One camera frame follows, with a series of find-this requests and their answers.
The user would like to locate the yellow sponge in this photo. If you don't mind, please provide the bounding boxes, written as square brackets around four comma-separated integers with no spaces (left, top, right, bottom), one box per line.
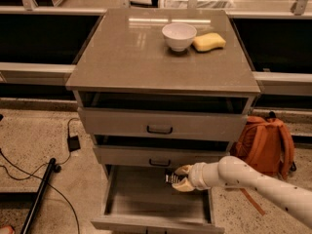
[192,33,226,52]

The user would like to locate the white ceramic bowl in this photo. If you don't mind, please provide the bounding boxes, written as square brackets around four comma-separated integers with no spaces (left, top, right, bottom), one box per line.
[162,22,197,52]

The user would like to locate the orange backpack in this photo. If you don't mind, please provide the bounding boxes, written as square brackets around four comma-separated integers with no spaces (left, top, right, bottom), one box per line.
[230,111,294,180]

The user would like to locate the grey open bottom drawer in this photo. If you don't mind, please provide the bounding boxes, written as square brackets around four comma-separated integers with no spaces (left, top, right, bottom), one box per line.
[92,166,224,234]

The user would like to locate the grey drawer cabinet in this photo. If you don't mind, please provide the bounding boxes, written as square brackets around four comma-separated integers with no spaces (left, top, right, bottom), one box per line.
[65,8,262,234]

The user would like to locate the grey top drawer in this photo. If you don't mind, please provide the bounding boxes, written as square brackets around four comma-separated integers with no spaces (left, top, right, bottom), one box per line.
[78,93,250,141]

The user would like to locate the black power adapter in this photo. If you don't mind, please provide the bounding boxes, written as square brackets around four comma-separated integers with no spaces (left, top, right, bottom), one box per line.
[67,136,81,152]

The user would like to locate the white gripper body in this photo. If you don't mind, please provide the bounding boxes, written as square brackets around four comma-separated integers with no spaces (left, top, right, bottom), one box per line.
[188,163,220,190]

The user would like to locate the black pole on floor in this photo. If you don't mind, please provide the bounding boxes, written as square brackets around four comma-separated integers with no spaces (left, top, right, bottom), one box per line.
[20,158,56,234]

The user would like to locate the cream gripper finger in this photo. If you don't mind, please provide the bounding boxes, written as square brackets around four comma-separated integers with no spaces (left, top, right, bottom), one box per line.
[175,165,192,176]
[172,177,195,192]

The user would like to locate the black floor cable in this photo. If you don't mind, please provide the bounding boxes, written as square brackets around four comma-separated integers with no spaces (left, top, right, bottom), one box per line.
[0,117,81,234]

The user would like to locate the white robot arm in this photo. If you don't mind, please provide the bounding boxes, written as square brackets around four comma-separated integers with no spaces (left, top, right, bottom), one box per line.
[166,156,312,228]

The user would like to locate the grey middle drawer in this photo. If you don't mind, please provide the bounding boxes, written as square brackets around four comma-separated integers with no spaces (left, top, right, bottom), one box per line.
[94,136,229,168]

